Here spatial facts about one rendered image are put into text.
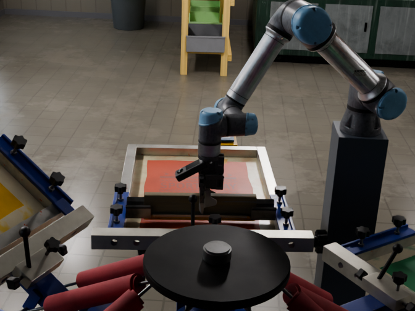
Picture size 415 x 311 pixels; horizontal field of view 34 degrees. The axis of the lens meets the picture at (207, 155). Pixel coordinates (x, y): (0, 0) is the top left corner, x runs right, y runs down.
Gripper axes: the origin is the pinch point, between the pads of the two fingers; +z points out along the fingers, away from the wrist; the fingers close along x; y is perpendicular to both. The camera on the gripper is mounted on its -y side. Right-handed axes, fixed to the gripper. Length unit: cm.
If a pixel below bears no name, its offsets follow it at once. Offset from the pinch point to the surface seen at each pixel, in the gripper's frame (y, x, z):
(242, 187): 17.2, 27.3, 5.2
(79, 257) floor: -61, 131, 101
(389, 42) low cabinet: 238, 557, 68
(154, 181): -16.5, 32.0, 5.5
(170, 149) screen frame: -11, 57, 2
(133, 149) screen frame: -26, 56, 2
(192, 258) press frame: -5, -83, -31
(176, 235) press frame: -9, -74, -31
